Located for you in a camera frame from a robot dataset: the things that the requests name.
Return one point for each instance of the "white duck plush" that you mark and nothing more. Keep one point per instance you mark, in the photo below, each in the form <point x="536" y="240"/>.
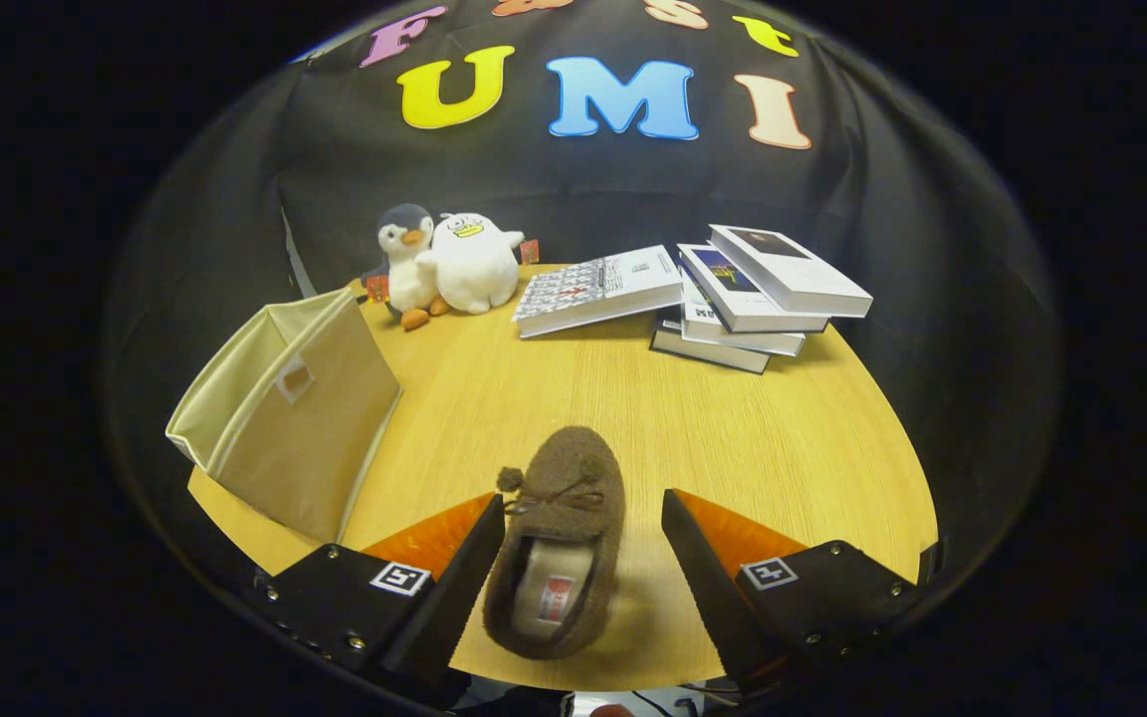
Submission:
<point x="474" y="269"/>

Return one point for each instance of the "beige fabric storage box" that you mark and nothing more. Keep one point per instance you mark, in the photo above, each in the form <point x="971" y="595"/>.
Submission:
<point x="305" y="438"/>

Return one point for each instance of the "white book with dark picture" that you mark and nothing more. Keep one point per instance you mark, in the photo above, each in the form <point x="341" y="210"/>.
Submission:
<point x="798" y="269"/>

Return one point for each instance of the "dark cover book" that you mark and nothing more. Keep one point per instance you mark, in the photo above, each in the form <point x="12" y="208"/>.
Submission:
<point x="708" y="351"/>

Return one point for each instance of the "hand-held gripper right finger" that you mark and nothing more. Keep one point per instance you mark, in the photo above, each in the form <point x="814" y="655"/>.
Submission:
<point x="708" y="588"/>

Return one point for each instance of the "white book with black print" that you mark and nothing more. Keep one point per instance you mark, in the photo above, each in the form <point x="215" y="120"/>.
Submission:
<point x="743" y="341"/>

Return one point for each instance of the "white book with patterned cover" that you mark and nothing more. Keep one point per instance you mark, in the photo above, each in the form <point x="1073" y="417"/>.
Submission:
<point x="593" y="289"/>

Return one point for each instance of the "brown fuzzy slipper shoe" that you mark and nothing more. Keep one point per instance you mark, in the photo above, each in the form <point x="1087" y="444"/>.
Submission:
<point x="573" y="468"/>

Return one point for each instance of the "grey white penguin plush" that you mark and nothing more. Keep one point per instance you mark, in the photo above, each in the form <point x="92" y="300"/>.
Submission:
<point x="409" y="269"/>

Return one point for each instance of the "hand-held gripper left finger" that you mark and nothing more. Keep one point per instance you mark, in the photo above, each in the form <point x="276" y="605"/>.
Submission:
<point x="454" y="597"/>

